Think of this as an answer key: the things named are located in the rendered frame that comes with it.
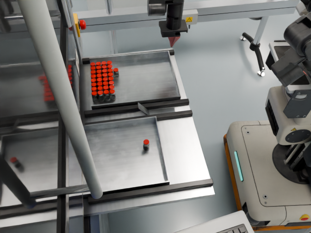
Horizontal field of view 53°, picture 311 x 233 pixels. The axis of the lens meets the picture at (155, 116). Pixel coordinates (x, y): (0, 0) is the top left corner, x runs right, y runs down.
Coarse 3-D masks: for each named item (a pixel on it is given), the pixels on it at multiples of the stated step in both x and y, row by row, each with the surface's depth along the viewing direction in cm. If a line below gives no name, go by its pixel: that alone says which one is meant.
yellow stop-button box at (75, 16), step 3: (75, 15) 129; (75, 18) 128; (75, 21) 127; (78, 21) 130; (75, 24) 126; (78, 24) 130; (78, 27) 129; (78, 30) 129; (78, 33) 130; (78, 36) 131
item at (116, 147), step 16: (96, 128) 113; (112, 128) 114; (128, 128) 114; (144, 128) 114; (96, 144) 110; (112, 144) 110; (128, 144) 110; (160, 144) 108; (96, 160) 106; (112, 160) 106; (128, 160) 106; (144, 160) 107; (160, 160) 107; (112, 176) 103; (128, 176) 103; (144, 176) 103; (160, 176) 103; (112, 192) 98
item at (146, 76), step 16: (112, 64) 134; (128, 64) 134; (144, 64) 134; (160, 64) 134; (128, 80) 128; (144, 80) 128; (160, 80) 129; (176, 80) 124; (128, 96) 123; (144, 96) 124; (160, 96) 124; (176, 96) 120
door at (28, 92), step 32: (0, 0) 42; (0, 32) 41; (0, 64) 39; (32, 64) 55; (0, 96) 38; (32, 96) 52; (0, 128) 37; (32, 128) 50; (0, 160) 35; (32, 160) 48; (0, 192) 34; (32, 192) 46; (0, 224) 33; (32, 224) 44
